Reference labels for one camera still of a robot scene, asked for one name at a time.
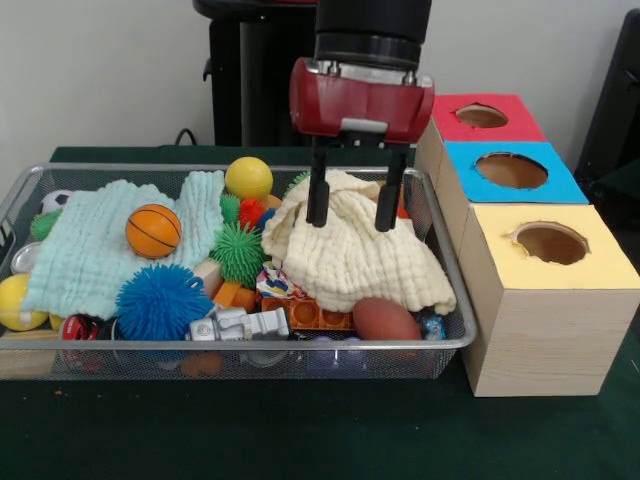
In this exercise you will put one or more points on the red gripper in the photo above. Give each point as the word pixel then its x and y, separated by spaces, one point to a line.
pixel 350 100

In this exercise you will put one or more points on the cream muslin cloth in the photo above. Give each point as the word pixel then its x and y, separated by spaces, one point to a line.
pixel 350 260

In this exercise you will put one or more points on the wooden box with three holes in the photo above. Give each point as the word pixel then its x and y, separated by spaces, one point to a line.
pixel 550 340

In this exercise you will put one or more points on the silver mesh bin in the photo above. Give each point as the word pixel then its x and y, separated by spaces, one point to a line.
pixel 150 345

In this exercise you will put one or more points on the plain yellow ball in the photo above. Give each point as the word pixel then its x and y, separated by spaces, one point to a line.
pixel 248 177

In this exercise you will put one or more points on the orange plastic building block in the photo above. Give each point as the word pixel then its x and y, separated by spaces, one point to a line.
pixel 310 315

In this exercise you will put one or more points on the brown toy football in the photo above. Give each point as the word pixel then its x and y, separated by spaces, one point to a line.
pixel 385 320

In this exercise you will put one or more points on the silver toy robot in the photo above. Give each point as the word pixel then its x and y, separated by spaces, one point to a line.
pixel 235 325

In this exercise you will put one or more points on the orange toy basketball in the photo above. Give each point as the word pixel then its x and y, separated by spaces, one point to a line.
pixel 152 231

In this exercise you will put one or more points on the dark green table cloth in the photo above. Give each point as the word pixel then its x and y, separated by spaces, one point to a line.
pixel 300 430

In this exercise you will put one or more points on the light blue muslin cloth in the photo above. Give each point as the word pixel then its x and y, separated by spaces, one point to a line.
pixel 80 250

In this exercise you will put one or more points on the black panel stand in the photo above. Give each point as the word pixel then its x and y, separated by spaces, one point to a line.
pixel 620 100

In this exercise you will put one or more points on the small toy soccer ball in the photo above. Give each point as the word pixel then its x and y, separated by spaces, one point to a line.
pixel 52 201

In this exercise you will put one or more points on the yellow ball with white seam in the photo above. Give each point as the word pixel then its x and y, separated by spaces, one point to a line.
pixel 12 300

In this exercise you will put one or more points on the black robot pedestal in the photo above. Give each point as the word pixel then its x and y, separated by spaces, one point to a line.
pixel 260 75

